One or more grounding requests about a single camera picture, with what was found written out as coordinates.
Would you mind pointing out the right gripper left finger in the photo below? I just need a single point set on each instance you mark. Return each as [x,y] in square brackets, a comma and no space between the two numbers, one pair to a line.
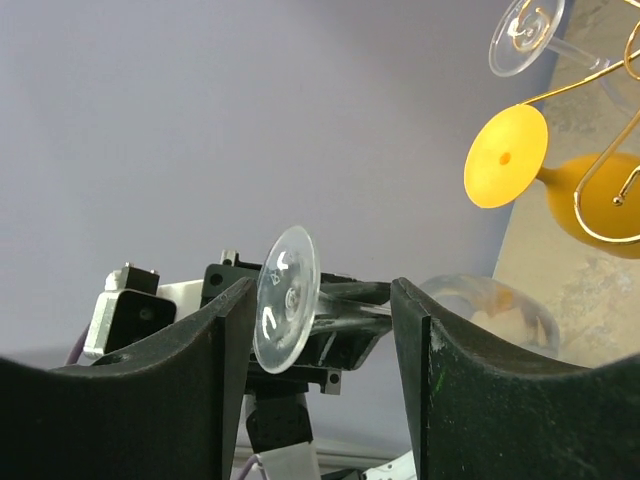
[165,407]

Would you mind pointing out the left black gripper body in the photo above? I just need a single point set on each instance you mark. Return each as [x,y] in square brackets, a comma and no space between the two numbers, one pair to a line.
[336,344]

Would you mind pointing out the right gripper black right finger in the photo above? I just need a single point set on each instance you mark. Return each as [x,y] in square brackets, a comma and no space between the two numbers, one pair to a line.
[479,407]

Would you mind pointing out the clear wine glass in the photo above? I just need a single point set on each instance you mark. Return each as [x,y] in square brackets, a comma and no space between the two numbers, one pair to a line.
[526,30]
[289,300]

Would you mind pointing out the yellow plastic wine glass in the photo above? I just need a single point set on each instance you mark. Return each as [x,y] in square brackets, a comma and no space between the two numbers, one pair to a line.
[507,156]

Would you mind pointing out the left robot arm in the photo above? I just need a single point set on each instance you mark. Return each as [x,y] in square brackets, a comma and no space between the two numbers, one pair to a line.
[277,418]

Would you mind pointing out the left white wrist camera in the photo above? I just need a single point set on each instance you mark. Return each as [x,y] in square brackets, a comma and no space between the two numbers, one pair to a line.
[135,305]

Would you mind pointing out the gold wire wine glass rack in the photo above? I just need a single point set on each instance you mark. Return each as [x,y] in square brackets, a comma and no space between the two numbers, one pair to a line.
[599,117]

